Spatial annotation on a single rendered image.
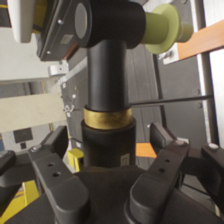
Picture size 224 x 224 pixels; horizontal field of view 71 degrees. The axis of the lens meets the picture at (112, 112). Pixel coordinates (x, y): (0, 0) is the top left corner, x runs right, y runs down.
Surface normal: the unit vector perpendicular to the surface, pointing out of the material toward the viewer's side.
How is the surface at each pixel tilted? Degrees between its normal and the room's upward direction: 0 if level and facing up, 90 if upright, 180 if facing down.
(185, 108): 0
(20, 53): 90
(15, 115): 90
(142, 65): 0
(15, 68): 90
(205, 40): 0
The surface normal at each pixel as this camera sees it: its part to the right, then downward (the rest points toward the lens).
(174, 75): -0.85, 0.18
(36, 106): 0.50, -0.01
